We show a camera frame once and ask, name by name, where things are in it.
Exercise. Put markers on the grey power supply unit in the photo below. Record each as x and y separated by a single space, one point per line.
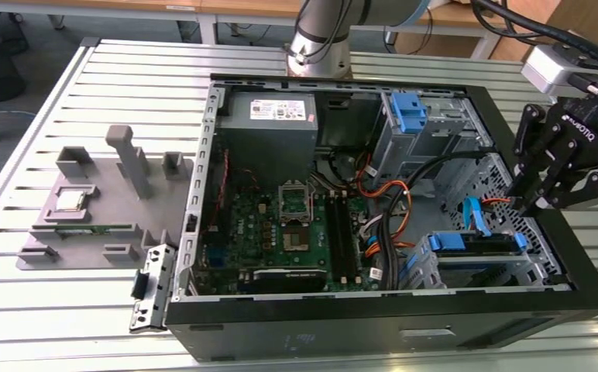
272 131

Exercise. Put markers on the black RAM slot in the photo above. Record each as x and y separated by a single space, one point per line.
332 232
345 232
339 232
352 232

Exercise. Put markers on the green RAM stick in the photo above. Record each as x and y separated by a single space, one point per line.
78 231

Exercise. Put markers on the CPU socket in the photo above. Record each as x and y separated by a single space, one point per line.
296 239

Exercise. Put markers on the long desk grey frame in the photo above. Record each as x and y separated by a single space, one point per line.
122 4

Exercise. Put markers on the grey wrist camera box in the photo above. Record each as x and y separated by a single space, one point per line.
552 69

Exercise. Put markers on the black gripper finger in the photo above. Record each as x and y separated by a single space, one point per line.
531 155
577 190

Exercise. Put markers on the metal optical drive cage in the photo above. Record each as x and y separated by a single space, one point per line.
432 147

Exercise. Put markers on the grey parts rack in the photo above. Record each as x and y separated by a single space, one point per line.
122 201

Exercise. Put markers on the hard disk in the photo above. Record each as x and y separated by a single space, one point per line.
448 242

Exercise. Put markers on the black PC case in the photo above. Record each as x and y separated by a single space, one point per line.
329 329

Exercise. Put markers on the metal disk bay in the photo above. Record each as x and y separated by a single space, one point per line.
484 260

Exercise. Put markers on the black graphics card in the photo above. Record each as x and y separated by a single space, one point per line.
288 277

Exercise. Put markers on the blue plastic drive latch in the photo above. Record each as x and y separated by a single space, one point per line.
407 112

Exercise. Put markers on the metal expansion slot bracket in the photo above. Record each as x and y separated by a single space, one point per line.
156 271

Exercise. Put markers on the wooden cabinet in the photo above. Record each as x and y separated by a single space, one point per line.
557 15

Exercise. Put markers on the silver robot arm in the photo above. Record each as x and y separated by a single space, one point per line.
319 58

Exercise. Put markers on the wooden desk white legs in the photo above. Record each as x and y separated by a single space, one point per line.
459 23

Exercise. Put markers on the silver CPU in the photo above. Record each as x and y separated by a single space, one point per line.
69 202

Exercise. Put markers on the green motherboard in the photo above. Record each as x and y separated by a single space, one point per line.
247 240

